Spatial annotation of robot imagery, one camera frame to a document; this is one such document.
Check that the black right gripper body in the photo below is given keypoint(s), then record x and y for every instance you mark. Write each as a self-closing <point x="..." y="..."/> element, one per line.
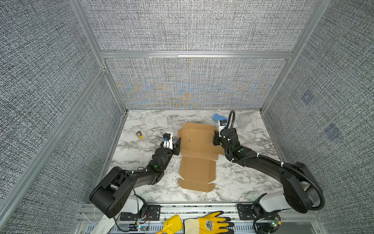
<point x="228" y="152"/>

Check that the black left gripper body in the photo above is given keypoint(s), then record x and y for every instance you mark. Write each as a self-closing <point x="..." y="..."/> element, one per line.
<point x="169" y="154"/>

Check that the brown cardboard box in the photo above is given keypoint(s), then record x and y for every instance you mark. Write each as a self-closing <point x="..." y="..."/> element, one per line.
<point x="199" y="156"/>

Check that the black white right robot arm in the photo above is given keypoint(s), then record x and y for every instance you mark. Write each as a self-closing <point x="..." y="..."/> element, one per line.
<point x="300" y="190"/>

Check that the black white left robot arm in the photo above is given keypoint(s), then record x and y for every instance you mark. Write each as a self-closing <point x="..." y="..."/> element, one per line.
<point x="112" y="192"/>

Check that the blue green sponge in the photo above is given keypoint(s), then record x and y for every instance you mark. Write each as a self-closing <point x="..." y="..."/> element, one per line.
<point x="218" y="118"/>

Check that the clear round plastic lid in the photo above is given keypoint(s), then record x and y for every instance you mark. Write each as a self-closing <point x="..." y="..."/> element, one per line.
<point x="245" y="118"/>

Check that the small brown yellow toy figure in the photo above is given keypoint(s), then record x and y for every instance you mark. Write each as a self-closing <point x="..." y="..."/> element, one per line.
<point x="139" y="134"/>

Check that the yellow black work glove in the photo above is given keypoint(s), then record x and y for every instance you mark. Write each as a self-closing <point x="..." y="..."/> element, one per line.
<point x="213" y="223"/>

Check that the white paper tag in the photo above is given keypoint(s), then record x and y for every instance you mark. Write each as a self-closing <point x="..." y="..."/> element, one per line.
<point x="103" y="226"/>

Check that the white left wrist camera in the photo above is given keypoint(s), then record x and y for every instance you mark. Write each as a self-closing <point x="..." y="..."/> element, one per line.
<point x="167" y="140"/>

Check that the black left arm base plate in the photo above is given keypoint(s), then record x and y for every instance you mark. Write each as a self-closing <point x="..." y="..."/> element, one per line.
<point x="152" y="212"/>

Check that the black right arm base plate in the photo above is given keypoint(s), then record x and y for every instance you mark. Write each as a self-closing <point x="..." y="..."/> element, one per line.
<point x="251" y="211"/>

